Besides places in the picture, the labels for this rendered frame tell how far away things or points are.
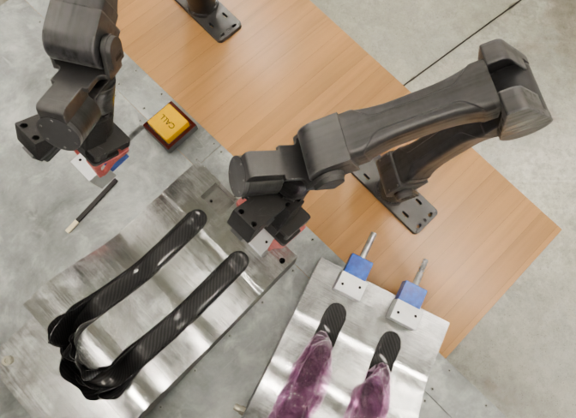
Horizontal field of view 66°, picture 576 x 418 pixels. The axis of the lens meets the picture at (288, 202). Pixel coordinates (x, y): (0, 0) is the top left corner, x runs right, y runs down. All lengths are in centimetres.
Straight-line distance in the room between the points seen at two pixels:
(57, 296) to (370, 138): 55
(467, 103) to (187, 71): 66
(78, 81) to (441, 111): 45
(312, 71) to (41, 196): 63
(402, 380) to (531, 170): 137
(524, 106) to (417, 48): 159
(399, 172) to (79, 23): 52
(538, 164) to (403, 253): 124
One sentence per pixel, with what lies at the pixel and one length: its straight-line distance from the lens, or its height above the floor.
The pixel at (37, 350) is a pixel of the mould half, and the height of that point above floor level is 86.
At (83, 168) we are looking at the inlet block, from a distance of 83.
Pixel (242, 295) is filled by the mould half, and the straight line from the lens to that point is 79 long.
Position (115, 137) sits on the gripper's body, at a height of 102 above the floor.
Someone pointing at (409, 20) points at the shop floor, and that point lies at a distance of 219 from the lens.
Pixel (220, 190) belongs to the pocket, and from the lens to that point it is 85.
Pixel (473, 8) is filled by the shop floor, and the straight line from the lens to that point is 233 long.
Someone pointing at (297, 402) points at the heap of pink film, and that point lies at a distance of 76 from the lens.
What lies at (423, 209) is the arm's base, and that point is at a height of 81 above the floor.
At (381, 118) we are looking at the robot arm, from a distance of 56.
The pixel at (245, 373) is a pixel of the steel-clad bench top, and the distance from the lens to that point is 88.
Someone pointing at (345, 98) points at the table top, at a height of 80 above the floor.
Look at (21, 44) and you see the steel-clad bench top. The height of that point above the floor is 80.
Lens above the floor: 167
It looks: 75 degrees down
